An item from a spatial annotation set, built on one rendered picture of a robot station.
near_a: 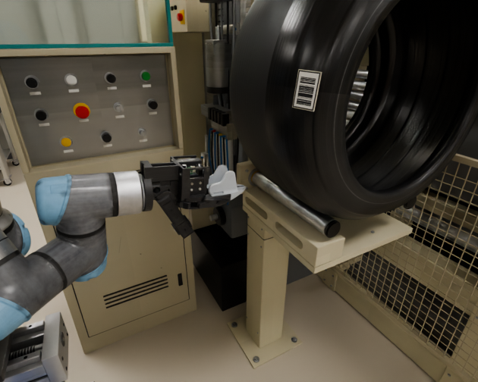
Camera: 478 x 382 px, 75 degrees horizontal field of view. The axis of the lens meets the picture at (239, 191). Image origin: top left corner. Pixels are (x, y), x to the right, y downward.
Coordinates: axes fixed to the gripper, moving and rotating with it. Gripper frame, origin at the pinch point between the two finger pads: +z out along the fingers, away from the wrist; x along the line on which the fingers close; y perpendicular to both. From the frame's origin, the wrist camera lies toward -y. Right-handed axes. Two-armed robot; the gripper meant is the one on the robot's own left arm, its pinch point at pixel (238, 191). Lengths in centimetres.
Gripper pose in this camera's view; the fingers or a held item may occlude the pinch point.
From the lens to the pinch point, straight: 64.7
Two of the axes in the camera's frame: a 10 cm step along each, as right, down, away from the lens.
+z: 8.7, -1.0, 4.8
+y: 1.1, -9.1, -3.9
